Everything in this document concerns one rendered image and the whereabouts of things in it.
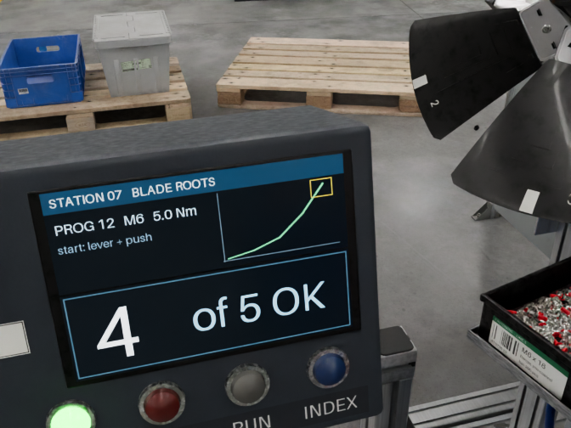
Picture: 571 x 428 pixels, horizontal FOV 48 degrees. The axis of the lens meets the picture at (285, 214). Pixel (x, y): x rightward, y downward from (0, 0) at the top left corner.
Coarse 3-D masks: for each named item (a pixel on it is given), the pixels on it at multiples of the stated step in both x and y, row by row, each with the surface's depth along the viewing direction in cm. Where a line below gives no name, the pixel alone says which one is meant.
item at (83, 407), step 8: (72, 400) 35; (56, 408) 35; (64, 408) 35; (72, 408) 35; (80, 408) 35; (88, 408) 35; (48, 416) 35; (56, 416) 34; (64, 416) 34; (72, 416) 34; (80, 416) 35; (88, 416) 35; (48, 424) 35; (56, 424) 34; (64, 424) 34; (72, 424) 34; (80, 424) 35; (88, 424) 35
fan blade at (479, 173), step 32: (544, 64) 90; (544, 96) 88; (512, 128) 89; (544, 128) 87; (480, 160) 89; (512, 160) 87; (544, 160) 86; (480, 192) 88; (512, 192) 86; (544, 192) 85
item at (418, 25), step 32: (416, 32) 116; (448, 32) 111; (480, 32) 106; (512, 32) 102; (416, 64) 117; (448, 64) 111; (480, 64) 107; (512, 64) 104; (416, 96) 117; (448, 96) 113; (480, 96) 109; (448, 128) 114
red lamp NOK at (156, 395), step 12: (156, 384) 36; (168, 384) 36; (144, 396) 36; (156, 396) 35; (168, 396) 36; (180, 396) 36; (144, 408) 36; (156, 408) 35; (168, 408) 36; (180, 408) 36; (156, 420) 36; (168, 420) 36
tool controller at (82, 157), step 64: (128, 128) 41; (192, 128) 39; (256, 128) 36; (320, 128) 35; (0, 192) 31; (64, 192) 32; (128, 192) 33; (192, 192) 34; (256, 192) 34; (320, 192) 35; (0, 256) 32; (64, 256) 33; (128, 256) 34; (192, 256) 34; (256, 256) 35; (320, 256) 36; (0, 320) 33; (64, 320) 34; (192, 320) 35; (256, 320) 36; (320, 320) 37; (0, 384) 34; (64, 384) 35; (128, 384) 36; (192, 384) 37
